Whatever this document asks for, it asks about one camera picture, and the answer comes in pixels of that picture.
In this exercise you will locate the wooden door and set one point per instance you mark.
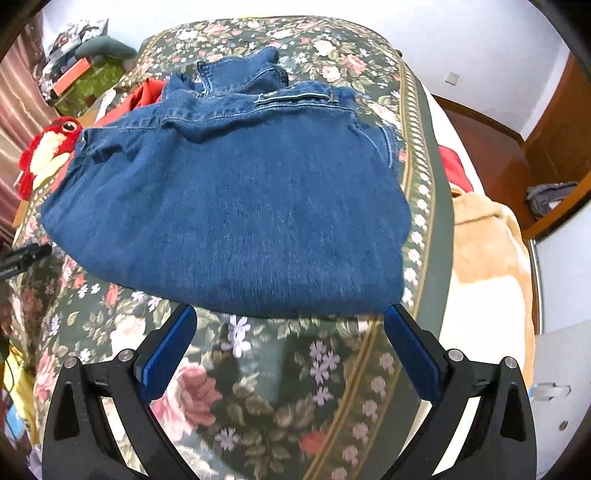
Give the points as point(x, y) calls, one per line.
point(561, 129)

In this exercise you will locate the red cloth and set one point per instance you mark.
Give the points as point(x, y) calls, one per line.
point(145, 99)

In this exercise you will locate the green cloth covered table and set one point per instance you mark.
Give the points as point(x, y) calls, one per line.
point(90, 90)

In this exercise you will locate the white wall socket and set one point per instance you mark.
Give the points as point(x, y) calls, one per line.
point(453, 78)

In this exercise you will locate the grey pillow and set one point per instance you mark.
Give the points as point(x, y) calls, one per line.
point(108, 47)

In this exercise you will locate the striped pink curtain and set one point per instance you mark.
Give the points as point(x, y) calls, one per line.
point(21, 115)

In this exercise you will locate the grey clothing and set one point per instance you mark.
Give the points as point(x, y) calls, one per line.
point(549, 196)

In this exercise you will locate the blue denim jacket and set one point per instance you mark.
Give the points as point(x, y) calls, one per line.
point(231, 207)

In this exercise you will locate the beige fleece blanket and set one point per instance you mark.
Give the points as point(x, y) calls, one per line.
point(489, 277)

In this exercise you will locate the red garment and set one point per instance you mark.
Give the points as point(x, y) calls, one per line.
point(455, 166)

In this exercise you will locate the red plush toy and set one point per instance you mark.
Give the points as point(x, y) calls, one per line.
point(46, 147)

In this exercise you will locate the yellow cloth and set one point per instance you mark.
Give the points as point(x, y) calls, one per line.
point(23, 401)

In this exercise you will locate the orange box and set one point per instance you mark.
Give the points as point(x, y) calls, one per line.
point(71, 76)

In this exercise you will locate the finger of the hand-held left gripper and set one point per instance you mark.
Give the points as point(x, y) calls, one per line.
point(32, 253)

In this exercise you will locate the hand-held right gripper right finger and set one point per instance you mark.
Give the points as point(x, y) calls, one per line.
point(413, 355)

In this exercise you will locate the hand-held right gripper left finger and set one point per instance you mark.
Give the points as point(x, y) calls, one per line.
point(164, 355)

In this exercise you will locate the pile of bags and clutter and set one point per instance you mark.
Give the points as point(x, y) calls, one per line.
point(69, 41)

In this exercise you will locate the dark floral blanket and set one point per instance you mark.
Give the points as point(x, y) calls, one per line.
point(277, 392)

